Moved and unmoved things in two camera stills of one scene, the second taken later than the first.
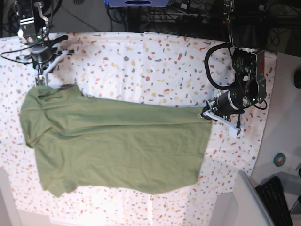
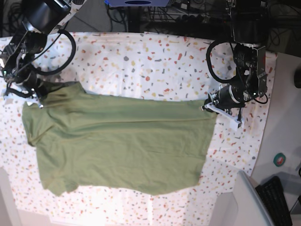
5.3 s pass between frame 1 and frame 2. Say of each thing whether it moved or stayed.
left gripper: moved
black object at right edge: stayed
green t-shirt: stayed
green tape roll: stayed
